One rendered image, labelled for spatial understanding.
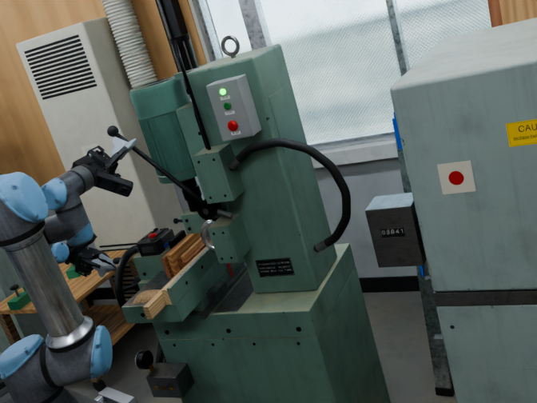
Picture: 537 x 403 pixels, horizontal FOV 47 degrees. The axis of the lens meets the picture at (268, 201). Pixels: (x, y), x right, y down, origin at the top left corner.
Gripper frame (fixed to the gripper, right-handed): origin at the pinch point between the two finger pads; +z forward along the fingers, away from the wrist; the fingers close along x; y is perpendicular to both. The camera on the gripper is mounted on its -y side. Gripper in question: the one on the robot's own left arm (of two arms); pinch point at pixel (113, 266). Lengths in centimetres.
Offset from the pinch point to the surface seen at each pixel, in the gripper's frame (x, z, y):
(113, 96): -112, -79, -11
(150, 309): 36, 35, -22
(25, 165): -143, -161, 77
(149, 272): 5.4, 17.2, -9.2
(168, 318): 28.5, 37.4, -15.5
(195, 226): -0.2, 28.4, -30.3
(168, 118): 3, 14, -65
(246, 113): 14, 42, -80
